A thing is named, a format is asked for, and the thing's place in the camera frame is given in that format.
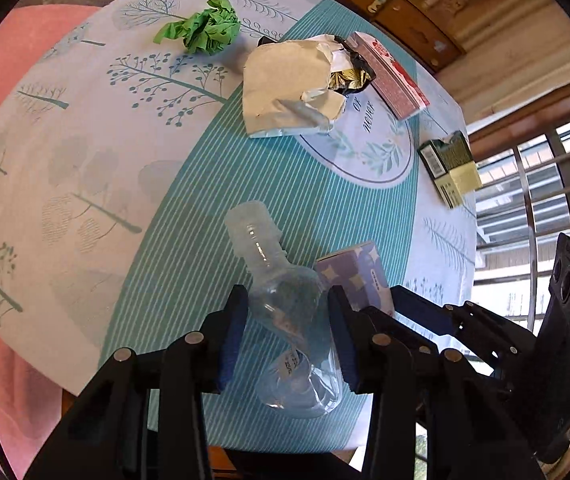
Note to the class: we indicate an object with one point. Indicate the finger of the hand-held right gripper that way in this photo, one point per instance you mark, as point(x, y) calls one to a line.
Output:
point(495, 332)
point(415, 310)

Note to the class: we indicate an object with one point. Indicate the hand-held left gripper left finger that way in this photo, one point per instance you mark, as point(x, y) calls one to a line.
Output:
point(232, 340)

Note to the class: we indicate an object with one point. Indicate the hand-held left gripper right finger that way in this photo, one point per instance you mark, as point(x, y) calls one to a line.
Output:
point(342, 340)

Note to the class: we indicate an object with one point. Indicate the purple star-print box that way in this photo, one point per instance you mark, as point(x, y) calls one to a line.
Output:
point(360, 275)

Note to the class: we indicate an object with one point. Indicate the clear plastic bottle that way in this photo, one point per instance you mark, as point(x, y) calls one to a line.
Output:
point(285, 300)

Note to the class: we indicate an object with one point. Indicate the white gold black packet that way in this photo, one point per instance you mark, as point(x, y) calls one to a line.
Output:
point(285, 85)

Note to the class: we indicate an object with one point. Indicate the green and yellow box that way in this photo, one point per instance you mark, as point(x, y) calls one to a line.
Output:
point(452, 170)

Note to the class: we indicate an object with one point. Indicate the window with metal grille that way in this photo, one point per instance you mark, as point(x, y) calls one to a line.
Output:
point(540, 170)

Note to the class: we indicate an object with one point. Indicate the pink and red box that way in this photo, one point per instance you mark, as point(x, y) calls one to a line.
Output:
point(395, 80)

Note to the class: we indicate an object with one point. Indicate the pink blanket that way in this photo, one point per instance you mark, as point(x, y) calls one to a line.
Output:
point(10, 410)

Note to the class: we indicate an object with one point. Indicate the tree-print teal striped tablecloth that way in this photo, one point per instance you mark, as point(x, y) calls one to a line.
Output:
point(115, 135)

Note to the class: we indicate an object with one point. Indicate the wooden dresser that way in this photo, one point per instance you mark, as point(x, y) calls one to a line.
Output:
point(415, 25)

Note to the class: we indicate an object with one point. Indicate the white drawer lock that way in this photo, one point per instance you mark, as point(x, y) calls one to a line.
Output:
point(377, 3)

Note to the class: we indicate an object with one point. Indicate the crumpled green paper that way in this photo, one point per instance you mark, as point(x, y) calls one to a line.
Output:
point(210, 27)

